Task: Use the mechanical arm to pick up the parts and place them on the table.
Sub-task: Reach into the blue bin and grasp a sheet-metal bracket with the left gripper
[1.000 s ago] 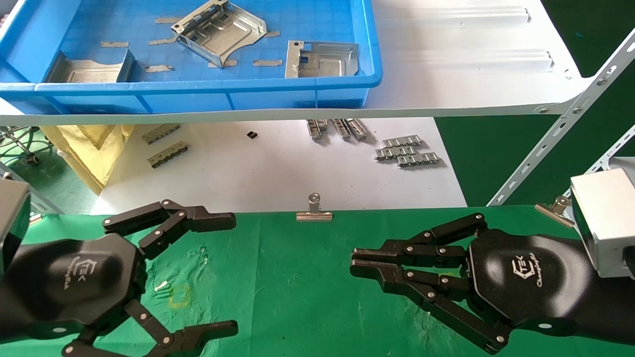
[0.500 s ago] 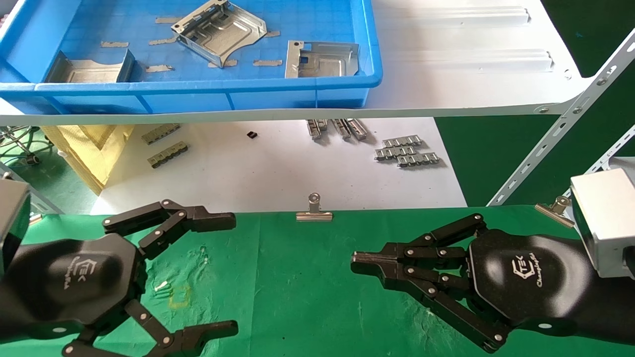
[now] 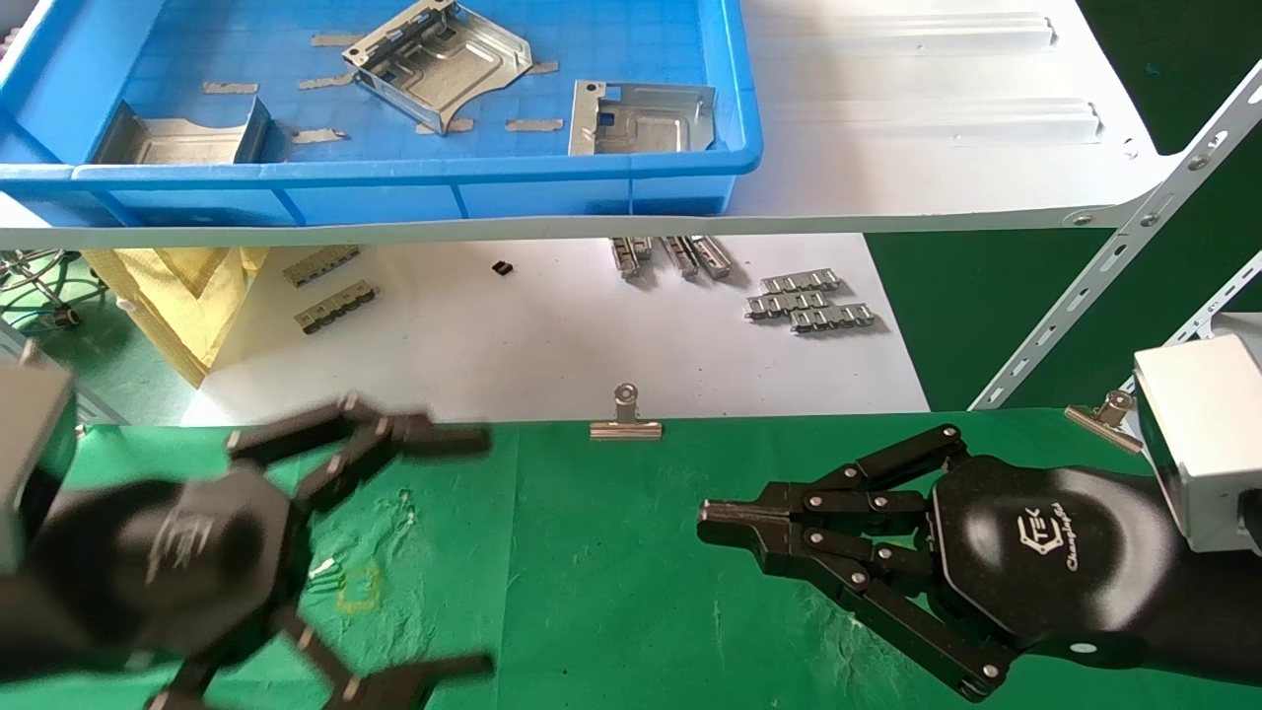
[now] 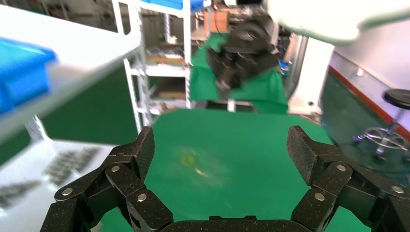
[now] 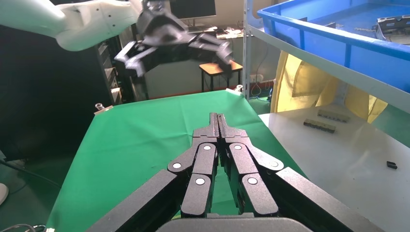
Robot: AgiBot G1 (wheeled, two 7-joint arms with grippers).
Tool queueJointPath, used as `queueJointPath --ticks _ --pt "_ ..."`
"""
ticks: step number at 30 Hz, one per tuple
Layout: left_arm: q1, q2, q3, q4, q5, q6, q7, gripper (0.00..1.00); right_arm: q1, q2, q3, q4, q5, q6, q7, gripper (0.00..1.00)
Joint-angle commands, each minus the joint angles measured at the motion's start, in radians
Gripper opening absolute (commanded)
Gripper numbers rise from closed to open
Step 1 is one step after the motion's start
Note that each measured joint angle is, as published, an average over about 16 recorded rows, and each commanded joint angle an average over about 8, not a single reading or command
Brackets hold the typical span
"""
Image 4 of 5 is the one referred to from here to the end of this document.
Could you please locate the blue plastic tray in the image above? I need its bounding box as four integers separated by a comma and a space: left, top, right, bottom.
0, 37, 59, 114

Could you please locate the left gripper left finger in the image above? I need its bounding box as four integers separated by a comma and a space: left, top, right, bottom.
40, 126, 174, 232

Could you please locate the white rack post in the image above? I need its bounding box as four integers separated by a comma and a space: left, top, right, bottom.
24, 115, 49, 142

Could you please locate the black round stool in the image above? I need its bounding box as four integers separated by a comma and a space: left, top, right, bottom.
352, 89, 410, 162

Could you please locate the green table cloth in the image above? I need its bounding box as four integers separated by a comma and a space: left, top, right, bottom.
99, 109, 372, 232

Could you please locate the white background shelving rack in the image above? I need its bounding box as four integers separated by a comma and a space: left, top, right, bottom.
141, 0, 193, 116

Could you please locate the white lower board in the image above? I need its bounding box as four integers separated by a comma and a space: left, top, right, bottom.
0, 139, 119, 232

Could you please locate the blue storage bin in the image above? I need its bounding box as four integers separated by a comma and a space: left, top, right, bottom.
141, 0, 205, 12

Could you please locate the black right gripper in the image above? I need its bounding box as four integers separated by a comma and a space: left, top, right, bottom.
206, 19, 280, 91

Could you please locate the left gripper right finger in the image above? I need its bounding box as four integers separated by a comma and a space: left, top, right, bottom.
286, 125, 410, 232

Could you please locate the white perforated rack upright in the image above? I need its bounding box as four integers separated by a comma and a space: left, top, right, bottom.
112, 0, 153, 133

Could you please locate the white pillar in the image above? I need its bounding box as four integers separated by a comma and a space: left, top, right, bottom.
286, 35, 336, 116

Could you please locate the white metal shelf board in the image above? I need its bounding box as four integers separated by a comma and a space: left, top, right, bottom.
0, 4, 142, 145

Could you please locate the green cloth covered table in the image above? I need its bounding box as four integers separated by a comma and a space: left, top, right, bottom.
190, 33, 289, 114

